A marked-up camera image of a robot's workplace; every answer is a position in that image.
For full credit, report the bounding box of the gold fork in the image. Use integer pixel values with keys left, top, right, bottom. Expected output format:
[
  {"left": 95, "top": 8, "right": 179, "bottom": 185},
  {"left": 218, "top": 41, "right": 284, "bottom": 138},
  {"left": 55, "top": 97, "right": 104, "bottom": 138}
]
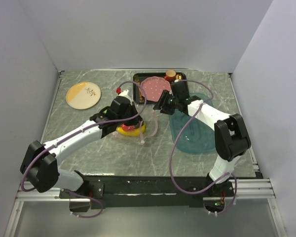
[{"left": 134, "top": 75, "right": 144, "bottom": 102}]

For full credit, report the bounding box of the red cracked fruit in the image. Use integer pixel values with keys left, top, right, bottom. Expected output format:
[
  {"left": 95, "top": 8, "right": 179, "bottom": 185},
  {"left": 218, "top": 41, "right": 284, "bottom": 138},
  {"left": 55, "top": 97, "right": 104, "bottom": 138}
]
[{"left": 121, "top": 124, "right": 136, "bottom": 132}]

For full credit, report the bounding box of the yellow white floral plate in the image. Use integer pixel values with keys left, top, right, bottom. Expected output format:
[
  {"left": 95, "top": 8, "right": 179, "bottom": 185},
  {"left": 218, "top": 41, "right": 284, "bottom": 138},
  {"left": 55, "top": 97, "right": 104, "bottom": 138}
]
[{"left": 66, "top": 82, "right": 101, "bottom": 110}]

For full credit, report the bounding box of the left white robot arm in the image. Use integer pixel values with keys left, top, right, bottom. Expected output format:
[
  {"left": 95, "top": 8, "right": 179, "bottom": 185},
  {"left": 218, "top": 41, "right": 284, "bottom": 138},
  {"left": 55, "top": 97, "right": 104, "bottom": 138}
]
[{"left": 20, "top": 94, "right": 142, "bottom": 198}]

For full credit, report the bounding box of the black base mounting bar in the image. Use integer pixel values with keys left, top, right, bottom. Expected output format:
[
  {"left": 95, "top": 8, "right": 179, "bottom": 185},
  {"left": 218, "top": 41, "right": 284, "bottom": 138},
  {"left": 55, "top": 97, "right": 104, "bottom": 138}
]
[{"left": 27, "top": 172, "right": 263, "bottom": 213}]

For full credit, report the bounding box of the pink dotted plate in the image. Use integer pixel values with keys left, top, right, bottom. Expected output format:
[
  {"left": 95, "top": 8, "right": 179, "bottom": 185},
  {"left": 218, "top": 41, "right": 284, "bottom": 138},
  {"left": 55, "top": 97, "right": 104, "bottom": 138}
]
[{"left": 140, "top": 76, "right": 171, "bottom": 102}]

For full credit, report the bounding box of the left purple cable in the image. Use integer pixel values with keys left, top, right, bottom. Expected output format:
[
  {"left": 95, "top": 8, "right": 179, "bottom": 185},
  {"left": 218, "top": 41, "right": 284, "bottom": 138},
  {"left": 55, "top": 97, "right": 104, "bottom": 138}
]
[{"left": 20, "top": 80, "right": 147, "bottom": 218}]

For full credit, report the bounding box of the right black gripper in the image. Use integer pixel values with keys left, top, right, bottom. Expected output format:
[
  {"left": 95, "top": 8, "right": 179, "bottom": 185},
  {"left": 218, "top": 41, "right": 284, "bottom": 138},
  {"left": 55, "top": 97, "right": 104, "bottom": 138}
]
[{"left": 153, "top": 90, "right": 179, "bottom": 116}]

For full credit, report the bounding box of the purple cable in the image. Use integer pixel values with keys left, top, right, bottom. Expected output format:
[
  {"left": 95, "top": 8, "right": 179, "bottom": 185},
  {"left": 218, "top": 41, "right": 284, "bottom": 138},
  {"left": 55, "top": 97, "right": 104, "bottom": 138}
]
[
  {"left": 169, "top": 79, "right": 238, "bottom": 216},
  {"left": 20, "top": 80, "right": 147, "bottom": 218}
]

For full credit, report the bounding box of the yellow banana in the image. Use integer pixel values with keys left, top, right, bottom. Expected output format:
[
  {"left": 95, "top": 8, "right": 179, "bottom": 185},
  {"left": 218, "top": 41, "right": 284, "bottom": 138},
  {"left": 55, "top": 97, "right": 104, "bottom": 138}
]
[{"left": 116, "top": 122, "right": 146, "bottom": 136}]

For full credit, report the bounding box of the blue transparent plastic tray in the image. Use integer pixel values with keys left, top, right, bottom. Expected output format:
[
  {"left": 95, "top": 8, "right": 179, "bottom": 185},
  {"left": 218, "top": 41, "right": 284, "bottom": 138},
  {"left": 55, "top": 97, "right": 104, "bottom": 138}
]
[{"left": 169, "top": 91, "right": 219, "bottom": 155}]

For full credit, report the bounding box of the orange cup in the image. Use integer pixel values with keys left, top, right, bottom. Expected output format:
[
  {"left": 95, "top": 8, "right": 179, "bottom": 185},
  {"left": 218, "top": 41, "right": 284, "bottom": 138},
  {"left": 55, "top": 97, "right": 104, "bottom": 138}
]
[{"left": 164, "top": 70, "right": 177, "bottom": 82}]

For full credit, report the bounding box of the clear zip top bag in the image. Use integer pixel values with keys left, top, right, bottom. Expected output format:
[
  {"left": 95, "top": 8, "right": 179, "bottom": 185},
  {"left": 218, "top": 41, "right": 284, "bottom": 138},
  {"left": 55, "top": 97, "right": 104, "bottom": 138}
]
[{"left": 113, "top": 107, "right": 158, "bottom": 145}]

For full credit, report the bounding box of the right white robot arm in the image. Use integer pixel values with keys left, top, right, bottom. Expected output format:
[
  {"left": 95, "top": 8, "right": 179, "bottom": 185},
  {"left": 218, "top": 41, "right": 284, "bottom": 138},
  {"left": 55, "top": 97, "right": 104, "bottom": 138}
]
[{"left": 154, "top": 80, "right": 251, "bottom": 197}]

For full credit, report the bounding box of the gold spoon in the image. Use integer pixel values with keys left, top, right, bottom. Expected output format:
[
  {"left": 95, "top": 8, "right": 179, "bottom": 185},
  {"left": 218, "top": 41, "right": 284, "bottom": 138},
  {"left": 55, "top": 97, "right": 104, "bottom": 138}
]
[{"left": 175, "top": 74, "right": 183, "bottom": 82}]

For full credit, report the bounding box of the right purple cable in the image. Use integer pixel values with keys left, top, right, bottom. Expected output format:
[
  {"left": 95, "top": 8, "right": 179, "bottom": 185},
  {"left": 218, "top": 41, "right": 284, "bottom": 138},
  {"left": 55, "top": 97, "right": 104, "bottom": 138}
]
[{"left": 169, "top": 79, "right": 238, "bottom": 216}]

